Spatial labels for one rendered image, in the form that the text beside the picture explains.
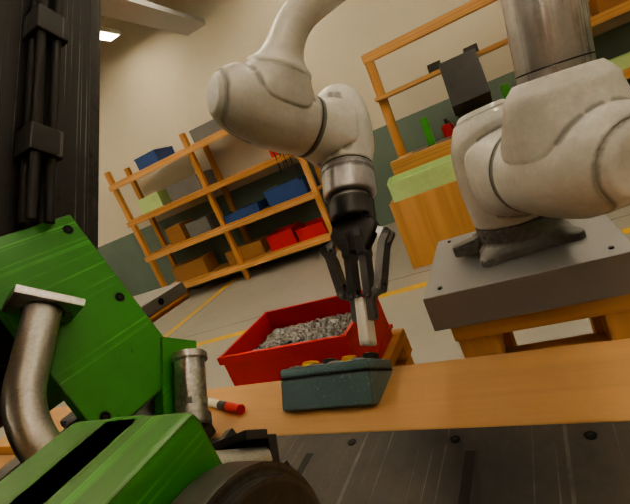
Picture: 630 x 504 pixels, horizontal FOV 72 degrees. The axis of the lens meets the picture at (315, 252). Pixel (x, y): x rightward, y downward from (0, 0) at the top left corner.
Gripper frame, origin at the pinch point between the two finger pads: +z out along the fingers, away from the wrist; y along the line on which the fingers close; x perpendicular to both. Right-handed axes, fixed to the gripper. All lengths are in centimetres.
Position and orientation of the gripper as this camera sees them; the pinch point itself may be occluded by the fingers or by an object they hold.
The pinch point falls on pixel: (365, 321)
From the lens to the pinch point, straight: 66.1
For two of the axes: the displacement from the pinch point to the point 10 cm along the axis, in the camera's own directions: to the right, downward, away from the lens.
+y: -8.4, 2.5, 4.9
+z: 0.8, 9.4, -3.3
